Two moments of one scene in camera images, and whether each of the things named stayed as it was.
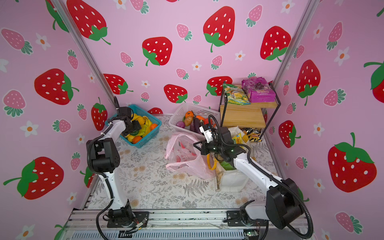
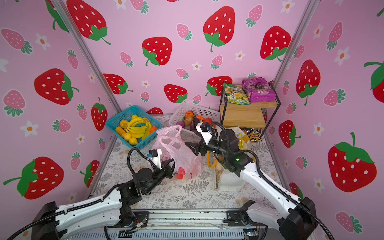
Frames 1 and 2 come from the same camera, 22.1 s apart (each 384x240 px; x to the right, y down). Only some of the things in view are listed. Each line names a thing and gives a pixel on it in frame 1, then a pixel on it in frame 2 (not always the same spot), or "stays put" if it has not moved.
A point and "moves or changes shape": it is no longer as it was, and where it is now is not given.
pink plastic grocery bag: (182, 155) moves or changes shape
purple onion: (180, 124) stays put
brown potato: (188, 120) stays put
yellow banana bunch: (145, 122) stays put
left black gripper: (136, 127) → (167, 170)
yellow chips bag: (238, 139) stays put
